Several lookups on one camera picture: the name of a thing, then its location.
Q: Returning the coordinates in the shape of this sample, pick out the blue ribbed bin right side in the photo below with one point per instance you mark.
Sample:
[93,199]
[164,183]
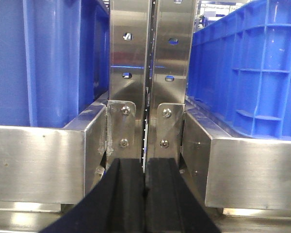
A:
[240,69]

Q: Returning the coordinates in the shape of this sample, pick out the steel shelf rail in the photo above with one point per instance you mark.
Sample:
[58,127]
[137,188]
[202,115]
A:
[231,171]
[52,165]

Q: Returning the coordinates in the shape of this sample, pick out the left steel upright post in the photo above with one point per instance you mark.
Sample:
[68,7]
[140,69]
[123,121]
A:
[129,24]

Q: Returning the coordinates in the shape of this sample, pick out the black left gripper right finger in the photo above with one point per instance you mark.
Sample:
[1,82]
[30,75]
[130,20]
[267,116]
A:
[170,205]

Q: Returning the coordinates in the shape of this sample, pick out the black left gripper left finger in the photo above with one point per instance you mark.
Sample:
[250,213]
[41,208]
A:
[115,205]

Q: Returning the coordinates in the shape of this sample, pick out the blue bin left side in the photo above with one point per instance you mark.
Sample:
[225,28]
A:
[54,60]

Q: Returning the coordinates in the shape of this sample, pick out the left steel shelf rail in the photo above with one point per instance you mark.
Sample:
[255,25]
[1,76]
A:
[52,165]

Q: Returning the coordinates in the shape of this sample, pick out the right steel upright post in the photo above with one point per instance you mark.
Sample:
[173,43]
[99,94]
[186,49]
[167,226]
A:
[174,23]

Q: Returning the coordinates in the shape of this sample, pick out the steel upright post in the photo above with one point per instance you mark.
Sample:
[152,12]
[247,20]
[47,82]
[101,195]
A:
[174,23]
[129,24]

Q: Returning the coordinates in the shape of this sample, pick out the right steel shelf rail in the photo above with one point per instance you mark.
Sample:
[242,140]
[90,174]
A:
[231,171]

